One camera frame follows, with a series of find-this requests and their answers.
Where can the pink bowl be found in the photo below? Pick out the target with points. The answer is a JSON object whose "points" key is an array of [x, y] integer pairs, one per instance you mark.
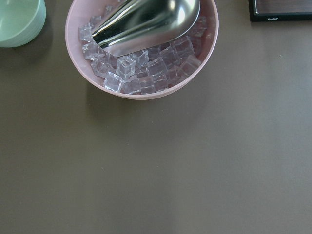
{"points": [[80, 13]]}

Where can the metal ice scoop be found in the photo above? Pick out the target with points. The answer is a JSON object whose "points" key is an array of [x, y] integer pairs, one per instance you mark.
{"points": [[140, 24]]}

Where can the mint green bowl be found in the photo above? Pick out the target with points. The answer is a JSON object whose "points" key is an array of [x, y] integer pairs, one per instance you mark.
{"points": [[20, 21]]}

